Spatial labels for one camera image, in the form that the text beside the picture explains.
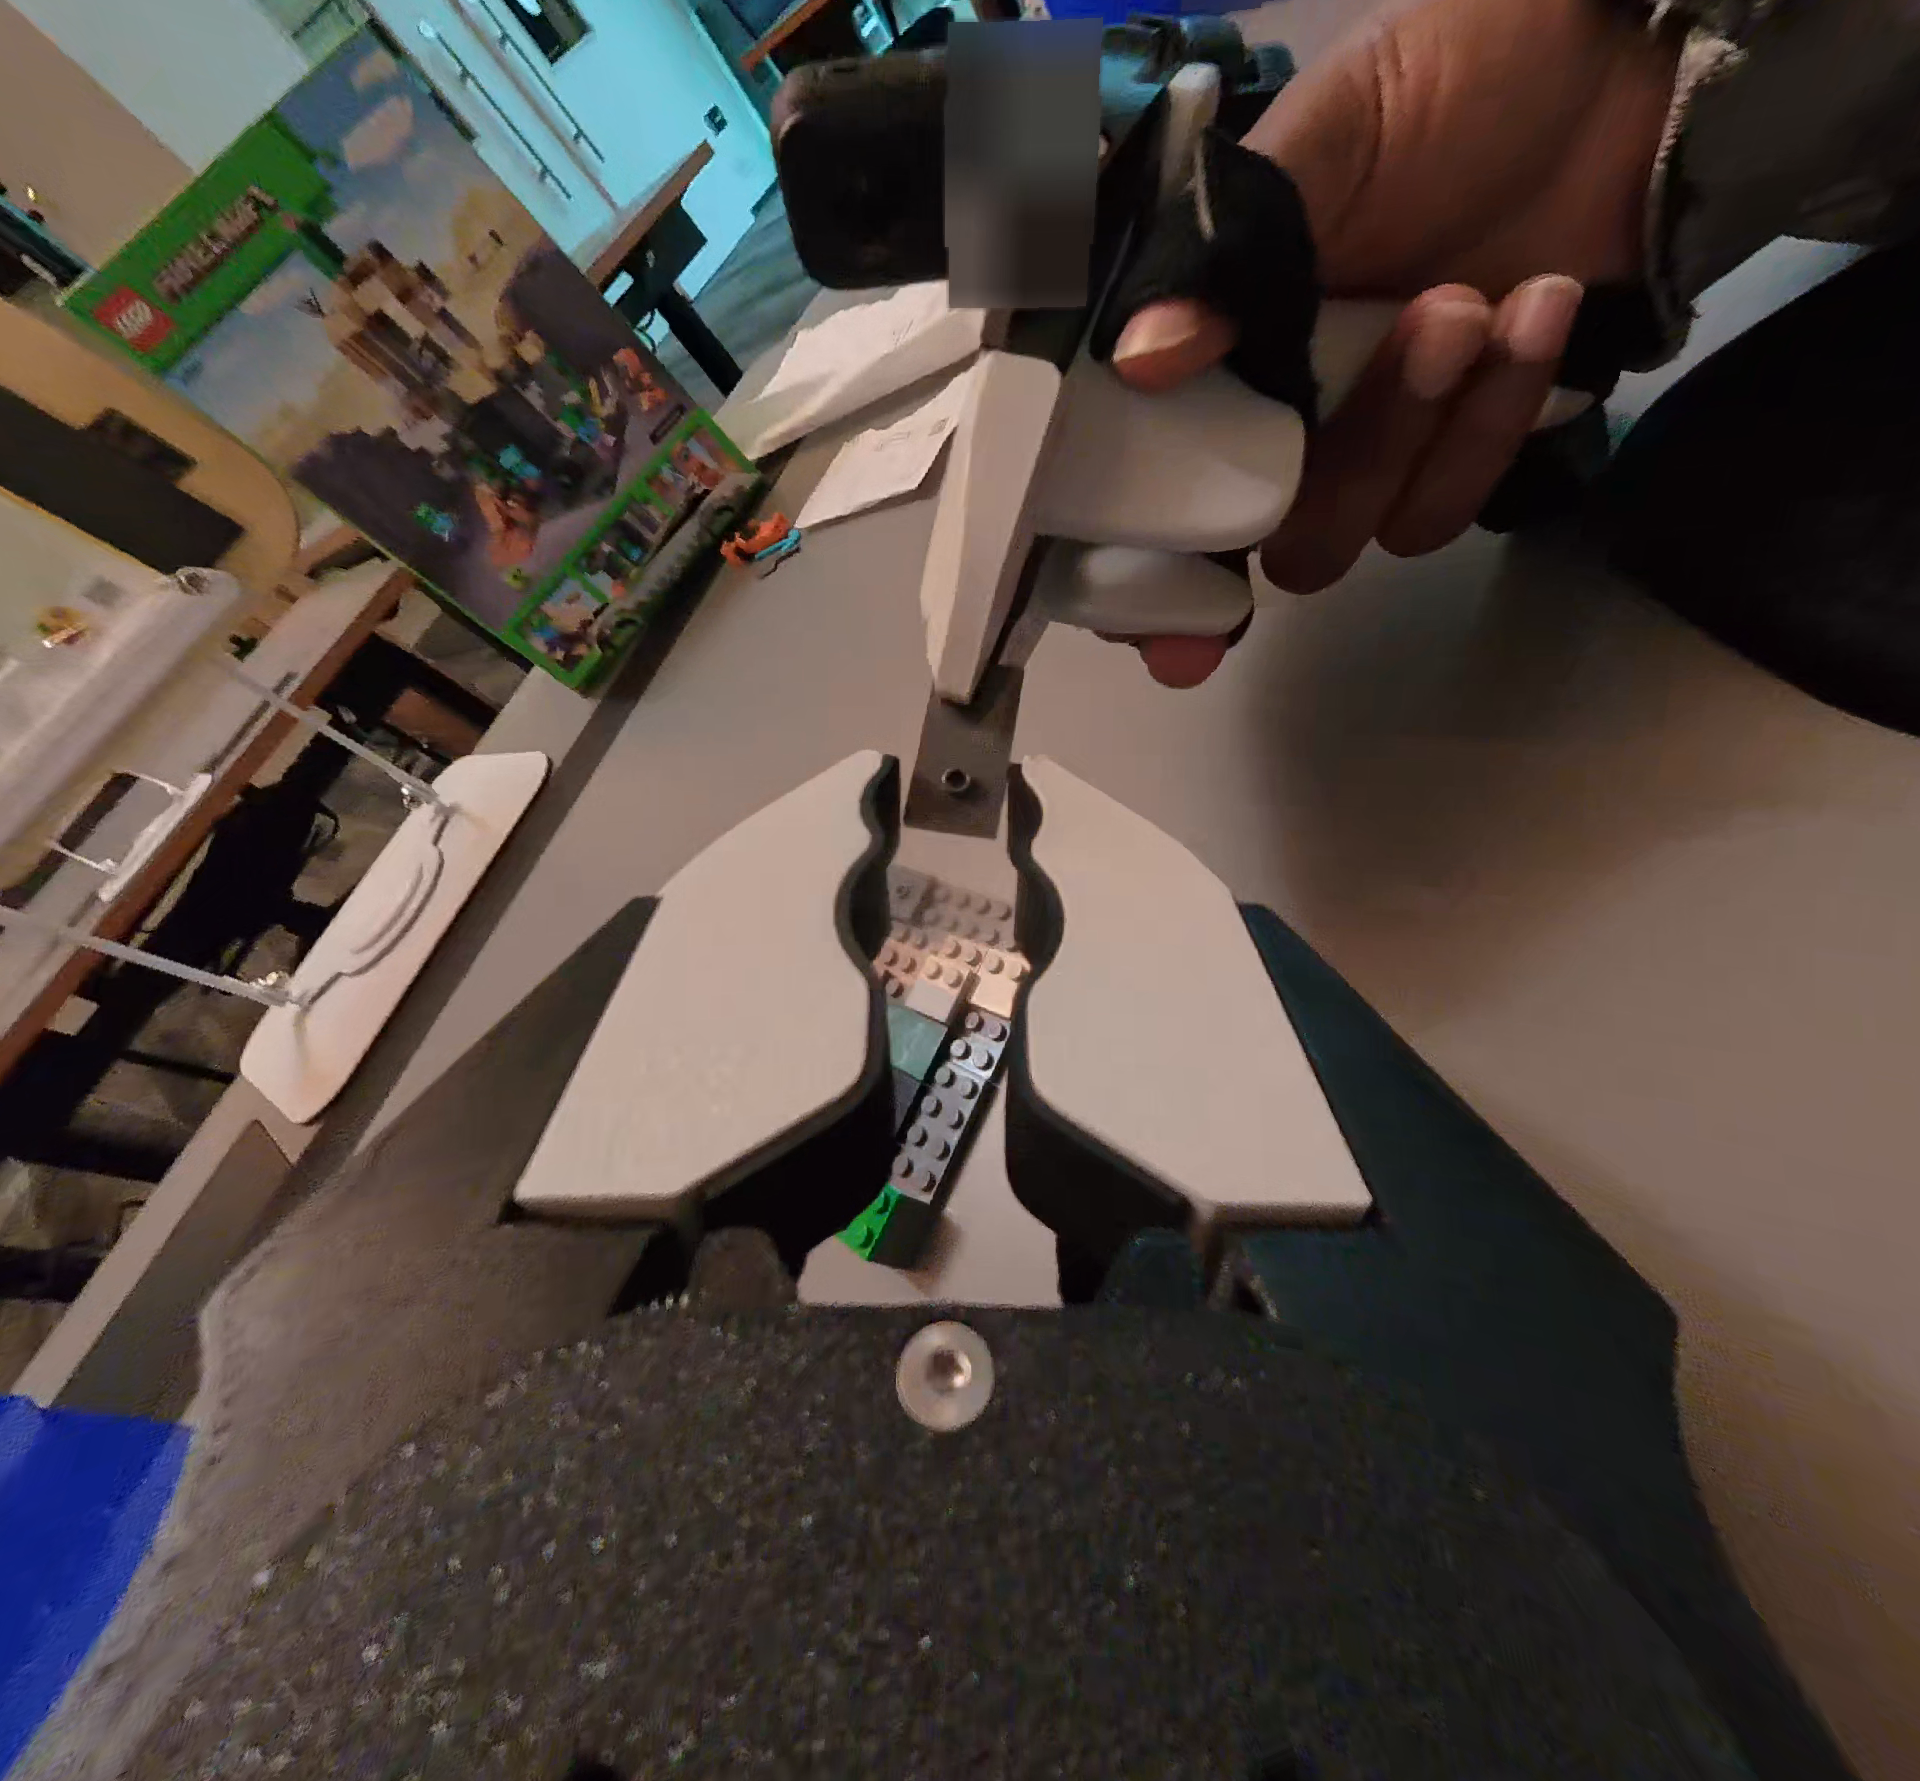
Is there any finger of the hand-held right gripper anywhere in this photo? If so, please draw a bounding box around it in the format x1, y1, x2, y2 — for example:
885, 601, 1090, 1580
995, 539, 1053, 683
919, 353, 1071, 705

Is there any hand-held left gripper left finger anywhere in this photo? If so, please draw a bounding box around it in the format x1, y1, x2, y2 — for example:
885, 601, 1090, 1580
514, 749, 897, 1230

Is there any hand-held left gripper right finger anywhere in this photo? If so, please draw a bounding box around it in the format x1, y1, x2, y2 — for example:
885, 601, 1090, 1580
1004, 754, 1376, 1234

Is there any grey and orange lego build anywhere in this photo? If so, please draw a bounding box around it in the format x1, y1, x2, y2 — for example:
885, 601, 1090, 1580
838, 864, 1039, 1267

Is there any lego set box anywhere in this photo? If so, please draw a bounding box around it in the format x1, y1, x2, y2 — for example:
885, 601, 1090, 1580
59, 26, 760, 691

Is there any lego instruction booklet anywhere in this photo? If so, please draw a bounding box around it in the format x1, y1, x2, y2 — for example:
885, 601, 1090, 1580
0, 565, 244, 837

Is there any person's right hand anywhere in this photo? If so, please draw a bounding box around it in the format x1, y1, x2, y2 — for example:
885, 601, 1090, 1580
1109, 0, 1681, 691

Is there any large printed paper bag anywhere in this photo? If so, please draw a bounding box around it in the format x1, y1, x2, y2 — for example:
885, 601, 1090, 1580
734, 286, 987, 464

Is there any white stand base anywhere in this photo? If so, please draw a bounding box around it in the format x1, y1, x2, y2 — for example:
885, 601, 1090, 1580
0, 294, 551, 1126

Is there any black office chair seat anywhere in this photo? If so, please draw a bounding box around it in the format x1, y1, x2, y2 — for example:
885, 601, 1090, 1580
1602, 247, 1920, 736

